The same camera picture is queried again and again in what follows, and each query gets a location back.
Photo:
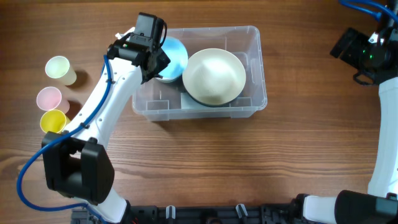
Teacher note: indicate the light blue plastic bowl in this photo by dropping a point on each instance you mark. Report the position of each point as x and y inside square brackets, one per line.
[178, 55]

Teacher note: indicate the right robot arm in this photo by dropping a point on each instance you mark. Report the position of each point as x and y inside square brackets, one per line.
[379, 204]

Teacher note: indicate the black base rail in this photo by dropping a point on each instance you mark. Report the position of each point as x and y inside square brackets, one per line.
[265, 214]

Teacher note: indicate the pink plastic cup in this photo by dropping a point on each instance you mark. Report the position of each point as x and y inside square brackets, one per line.
[51, 98]

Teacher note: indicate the beige plastic plate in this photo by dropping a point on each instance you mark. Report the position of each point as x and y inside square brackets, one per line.
[214, 71]

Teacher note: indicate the yellow plastic cup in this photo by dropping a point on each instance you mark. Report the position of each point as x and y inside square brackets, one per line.
[54, 121]

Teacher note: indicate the cream plastic cup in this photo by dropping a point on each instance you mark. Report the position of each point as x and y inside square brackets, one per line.
[60, 69]

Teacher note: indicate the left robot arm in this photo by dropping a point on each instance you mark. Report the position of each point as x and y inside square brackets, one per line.
[75, 160]

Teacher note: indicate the clear plastic storage container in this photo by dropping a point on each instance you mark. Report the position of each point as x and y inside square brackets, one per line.
[159, 101]

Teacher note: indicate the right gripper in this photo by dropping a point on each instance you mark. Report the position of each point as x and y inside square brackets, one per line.
[344, 47]

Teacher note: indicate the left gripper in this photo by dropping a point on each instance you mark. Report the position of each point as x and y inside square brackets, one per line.
[164, 61]

